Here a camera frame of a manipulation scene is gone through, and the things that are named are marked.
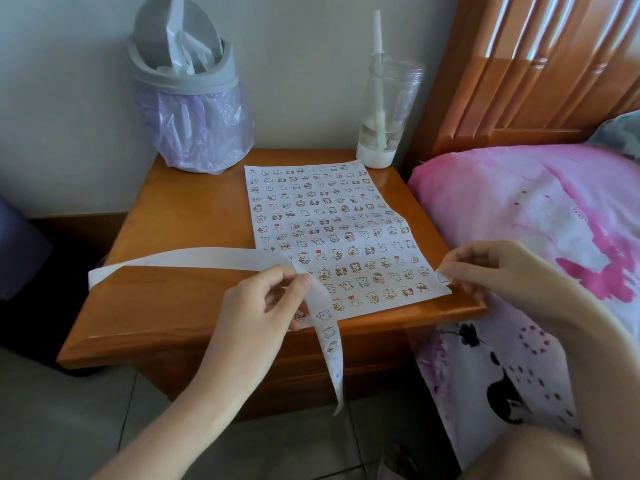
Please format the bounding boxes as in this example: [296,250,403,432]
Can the person's right hand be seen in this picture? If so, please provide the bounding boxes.
[437,240,581,325]

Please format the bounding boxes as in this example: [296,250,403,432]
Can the person's left hand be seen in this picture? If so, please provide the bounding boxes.
[192,264,313,411]

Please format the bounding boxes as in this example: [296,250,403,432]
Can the white paper sheet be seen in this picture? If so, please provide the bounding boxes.
[243,159,453,331]

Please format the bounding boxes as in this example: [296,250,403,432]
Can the long white sticker strip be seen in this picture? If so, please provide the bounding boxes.
[88,247,346,417]

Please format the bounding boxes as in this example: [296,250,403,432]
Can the person's right forearm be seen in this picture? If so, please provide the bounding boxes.
[545,289,640,480]

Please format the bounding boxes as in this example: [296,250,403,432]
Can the person's left forearm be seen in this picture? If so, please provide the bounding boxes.
[89,387,246,480]

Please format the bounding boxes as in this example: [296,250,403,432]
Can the person's leg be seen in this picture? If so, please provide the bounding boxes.
[459,423,593,480]

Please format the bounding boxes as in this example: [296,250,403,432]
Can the pink floral bedding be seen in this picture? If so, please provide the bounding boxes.
[407,144,640,471]

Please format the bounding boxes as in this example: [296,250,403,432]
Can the wooden nightstand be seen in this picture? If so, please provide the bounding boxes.
[56,148,489,423]

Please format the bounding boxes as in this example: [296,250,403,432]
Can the clear cup with white base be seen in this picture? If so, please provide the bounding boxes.
[355,55,425,169]

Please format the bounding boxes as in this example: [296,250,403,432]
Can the grey pillow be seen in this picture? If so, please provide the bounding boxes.
[585,110,640,163]

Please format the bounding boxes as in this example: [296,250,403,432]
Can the wooden bed headboard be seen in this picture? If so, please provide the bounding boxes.
[402,0,640,178]

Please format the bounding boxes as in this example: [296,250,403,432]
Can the pink slipper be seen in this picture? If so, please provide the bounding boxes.
[377,444,419,480]

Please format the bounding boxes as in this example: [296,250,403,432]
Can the purple plastic bin bag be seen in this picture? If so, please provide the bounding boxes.
[135,77,256,175]

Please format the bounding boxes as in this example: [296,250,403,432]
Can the purple rolled mat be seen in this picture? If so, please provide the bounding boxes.
[0,197,53,301]

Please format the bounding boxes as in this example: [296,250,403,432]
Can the grey trash bin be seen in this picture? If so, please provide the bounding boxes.
[127,0,239,95]

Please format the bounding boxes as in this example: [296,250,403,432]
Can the white straw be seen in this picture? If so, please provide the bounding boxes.
[373,9,387,151]

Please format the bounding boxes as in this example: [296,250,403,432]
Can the white backing scraps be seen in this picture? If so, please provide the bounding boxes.
[155,0,217,75]

